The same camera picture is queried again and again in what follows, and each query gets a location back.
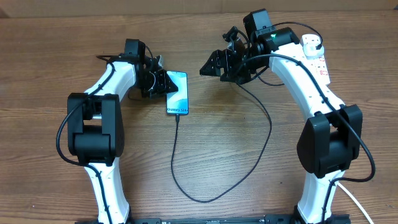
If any blue Galaxy smartphone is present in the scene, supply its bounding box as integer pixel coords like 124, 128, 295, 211
166, 71, 189, 115

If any black USB charging cable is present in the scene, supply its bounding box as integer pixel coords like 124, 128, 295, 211
170, 21, 324, 204

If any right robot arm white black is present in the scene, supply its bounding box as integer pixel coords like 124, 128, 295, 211
200, 9, 363, 223

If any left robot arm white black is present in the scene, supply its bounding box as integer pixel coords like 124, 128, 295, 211
61, 39, 178, 223

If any white charger plug adapter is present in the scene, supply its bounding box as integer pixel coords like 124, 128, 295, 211
303, 43, 325, 60

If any white power strip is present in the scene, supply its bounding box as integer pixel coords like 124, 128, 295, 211
300, 34, 331, 86

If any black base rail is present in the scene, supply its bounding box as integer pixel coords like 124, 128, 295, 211
74, 213, 352, 224

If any white power strip cord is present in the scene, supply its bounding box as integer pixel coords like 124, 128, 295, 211
337, 182, 375, 224

